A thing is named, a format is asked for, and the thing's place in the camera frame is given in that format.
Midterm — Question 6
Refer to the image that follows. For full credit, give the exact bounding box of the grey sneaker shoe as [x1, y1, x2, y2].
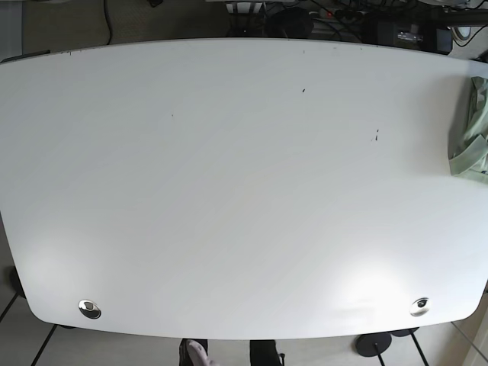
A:
[178, 339, 219, 366]

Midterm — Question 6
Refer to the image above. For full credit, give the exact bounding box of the black round stand base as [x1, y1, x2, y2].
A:
[354, 332, 392, 358]

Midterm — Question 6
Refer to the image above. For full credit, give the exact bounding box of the black power adapter box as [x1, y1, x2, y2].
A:
[375, 21, 453, 55]

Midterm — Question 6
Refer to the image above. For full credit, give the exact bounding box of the table grommet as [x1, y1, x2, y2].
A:
[78, 299, 101, 319]
[409, 297, 432, 317]

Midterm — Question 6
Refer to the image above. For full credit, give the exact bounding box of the left table grommet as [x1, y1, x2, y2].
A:
[78, 299, 101, 319]

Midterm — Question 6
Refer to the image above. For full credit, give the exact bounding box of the light green T-shirt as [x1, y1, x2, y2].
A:
[449, 76, 487, 185]

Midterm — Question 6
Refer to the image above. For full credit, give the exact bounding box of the right table grommet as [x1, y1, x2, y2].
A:
[409, 297, 432, 317]

